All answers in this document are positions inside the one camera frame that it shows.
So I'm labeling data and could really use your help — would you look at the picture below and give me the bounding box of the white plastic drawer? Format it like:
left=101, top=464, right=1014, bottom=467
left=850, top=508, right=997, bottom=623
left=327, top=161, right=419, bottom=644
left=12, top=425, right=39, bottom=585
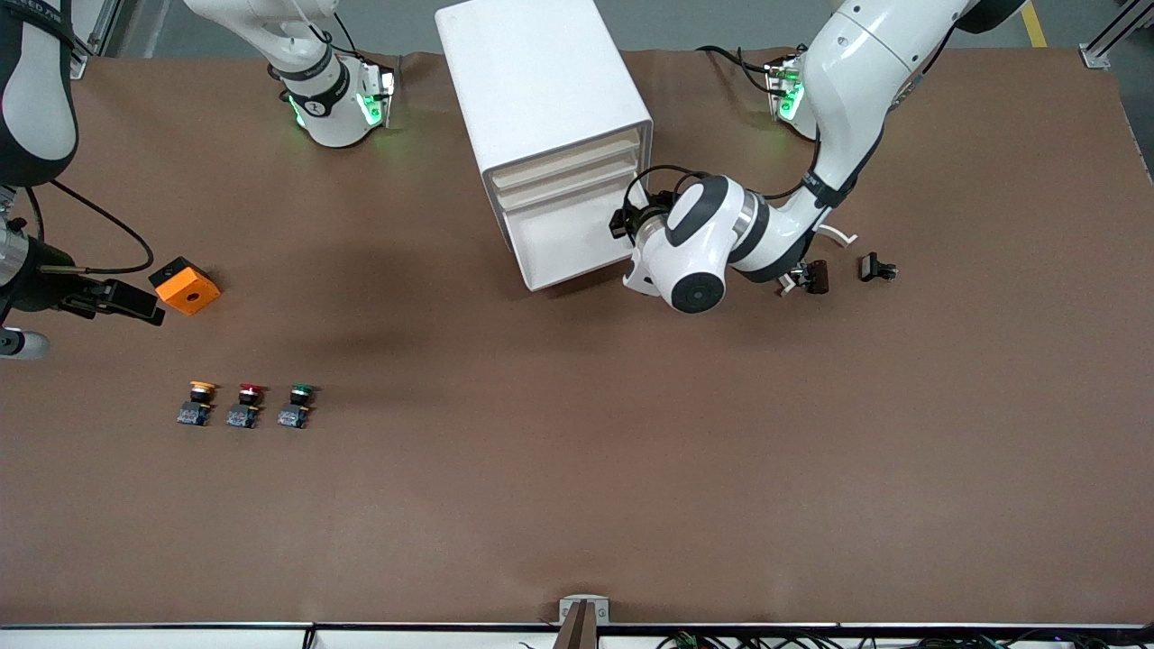
left=503, top=171, right=652, bottom=292
left=498, top=151, right=646, bottom=208
left=492, top=132, right=645, bottom=188

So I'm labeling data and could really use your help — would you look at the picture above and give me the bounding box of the green push button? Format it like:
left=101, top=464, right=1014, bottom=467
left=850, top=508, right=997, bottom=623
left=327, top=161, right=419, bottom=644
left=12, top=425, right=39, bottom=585
left=277, top=383, right=316, bottom=430

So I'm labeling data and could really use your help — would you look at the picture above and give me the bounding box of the orange black button box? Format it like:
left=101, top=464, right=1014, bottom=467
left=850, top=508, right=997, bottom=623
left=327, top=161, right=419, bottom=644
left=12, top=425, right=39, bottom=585
left=148, top=256, right=223, bottom=316

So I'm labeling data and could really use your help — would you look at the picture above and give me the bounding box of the yellow push button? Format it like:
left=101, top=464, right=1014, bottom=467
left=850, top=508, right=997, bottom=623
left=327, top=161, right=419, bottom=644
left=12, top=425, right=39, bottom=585
left=176, top=380, right=219, bottom=428

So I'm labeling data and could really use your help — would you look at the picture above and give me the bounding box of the red push button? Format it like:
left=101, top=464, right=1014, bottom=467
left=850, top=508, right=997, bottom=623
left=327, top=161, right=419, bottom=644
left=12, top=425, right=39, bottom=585
left=225, top=383, right=269, bottom=430

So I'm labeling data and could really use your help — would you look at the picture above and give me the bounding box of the white drawer cabinet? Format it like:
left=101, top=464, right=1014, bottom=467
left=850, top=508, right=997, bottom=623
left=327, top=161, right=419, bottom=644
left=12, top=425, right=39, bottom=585
left=435, top=0, right=656, bottom=253

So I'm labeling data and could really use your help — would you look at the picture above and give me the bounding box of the white curved pipe clamp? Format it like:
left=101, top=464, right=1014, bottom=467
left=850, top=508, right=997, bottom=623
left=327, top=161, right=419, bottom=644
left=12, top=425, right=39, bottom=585
left=777, top=225, right=858, bottom=297

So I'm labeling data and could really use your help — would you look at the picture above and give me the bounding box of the brown table cover sheet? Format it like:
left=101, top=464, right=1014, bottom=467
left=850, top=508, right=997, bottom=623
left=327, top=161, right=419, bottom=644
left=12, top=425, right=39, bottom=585
left=0, top=47, right=1154, bottom=627

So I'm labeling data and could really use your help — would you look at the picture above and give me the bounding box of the black base cable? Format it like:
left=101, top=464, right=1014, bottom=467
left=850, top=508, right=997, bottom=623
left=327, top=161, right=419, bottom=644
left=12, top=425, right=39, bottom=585
left=696, top=43, right=778, bottom=96

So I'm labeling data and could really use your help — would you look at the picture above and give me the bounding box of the aluminium frame profile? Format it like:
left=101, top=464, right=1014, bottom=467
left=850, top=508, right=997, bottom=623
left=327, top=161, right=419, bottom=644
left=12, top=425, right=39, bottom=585
left=68, top=0, right=123, bottom=82
left=1077, top=0, right=1154, bottom=71

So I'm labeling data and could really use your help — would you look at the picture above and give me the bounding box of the grey metal bracket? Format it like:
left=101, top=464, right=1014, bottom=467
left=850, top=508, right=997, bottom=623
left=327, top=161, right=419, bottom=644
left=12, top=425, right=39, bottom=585
left=558, top=594, right=611, bottom=626

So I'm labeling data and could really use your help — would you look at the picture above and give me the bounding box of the camera mast pole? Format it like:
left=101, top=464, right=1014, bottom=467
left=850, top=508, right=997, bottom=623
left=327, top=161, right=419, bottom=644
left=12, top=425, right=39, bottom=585
left=552, top=600, right=600, bottom=649

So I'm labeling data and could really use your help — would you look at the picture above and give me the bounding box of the cable bundle below table edge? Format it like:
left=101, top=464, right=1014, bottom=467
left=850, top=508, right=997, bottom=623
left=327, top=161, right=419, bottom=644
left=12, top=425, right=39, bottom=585
left=656, top=631, right=1024, bottom=649

